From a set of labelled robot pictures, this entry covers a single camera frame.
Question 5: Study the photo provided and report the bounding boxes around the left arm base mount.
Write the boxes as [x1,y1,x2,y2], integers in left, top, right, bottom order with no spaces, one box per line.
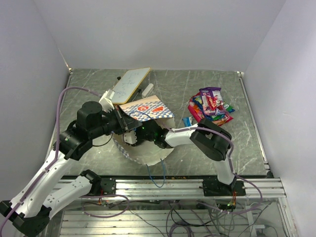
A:
[86,178,116,197]

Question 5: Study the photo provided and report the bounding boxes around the blue snack bag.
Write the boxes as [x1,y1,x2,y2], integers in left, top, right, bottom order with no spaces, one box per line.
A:
[190,94,229,116]

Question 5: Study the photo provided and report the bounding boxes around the blue white snack pack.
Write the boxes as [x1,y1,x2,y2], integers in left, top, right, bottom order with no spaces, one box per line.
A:
[182,117,194,127]

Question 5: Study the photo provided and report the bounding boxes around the aluminium frame rail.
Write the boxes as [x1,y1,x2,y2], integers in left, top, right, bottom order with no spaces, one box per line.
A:
[111,178,286,200]

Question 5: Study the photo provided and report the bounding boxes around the red snack pack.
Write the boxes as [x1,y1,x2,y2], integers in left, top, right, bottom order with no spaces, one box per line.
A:
[207,90,224,110]

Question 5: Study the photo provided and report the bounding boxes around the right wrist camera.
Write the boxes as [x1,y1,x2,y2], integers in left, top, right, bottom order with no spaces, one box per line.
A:
[122,130,137,145]

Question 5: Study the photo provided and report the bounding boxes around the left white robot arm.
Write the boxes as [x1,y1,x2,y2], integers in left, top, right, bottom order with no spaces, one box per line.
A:
[0,101,142,237]

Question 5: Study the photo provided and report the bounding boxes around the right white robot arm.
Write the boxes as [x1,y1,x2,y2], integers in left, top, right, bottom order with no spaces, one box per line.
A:
[132,118,236,196]

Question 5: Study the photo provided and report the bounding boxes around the blue checkered paper bag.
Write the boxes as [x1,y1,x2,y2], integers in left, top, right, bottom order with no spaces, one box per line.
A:
[113,95,175,166]

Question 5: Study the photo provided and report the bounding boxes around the black marker pen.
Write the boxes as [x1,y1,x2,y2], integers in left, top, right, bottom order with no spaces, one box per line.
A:
[130,88,142,102]

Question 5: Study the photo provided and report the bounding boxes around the pink snack bag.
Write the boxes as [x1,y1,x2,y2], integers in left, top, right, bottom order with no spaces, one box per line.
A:
[188,93,235,126]

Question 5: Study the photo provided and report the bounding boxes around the loose cables under table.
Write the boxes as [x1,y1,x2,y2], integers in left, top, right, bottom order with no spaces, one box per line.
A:
[81,195,272,237]

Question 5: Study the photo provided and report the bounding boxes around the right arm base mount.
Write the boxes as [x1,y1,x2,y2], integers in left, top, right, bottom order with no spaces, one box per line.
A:
[199,178,246,197]

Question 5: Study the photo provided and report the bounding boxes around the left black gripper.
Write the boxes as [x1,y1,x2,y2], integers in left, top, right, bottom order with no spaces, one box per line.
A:
[89,104,142,139]

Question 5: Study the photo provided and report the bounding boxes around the purple snack pack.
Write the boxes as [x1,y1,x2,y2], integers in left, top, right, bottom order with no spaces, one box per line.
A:
[199,87,221,105]

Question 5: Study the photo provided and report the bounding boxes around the white marker eraser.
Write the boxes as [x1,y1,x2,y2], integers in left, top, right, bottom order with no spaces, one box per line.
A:
[142,83,154,98]

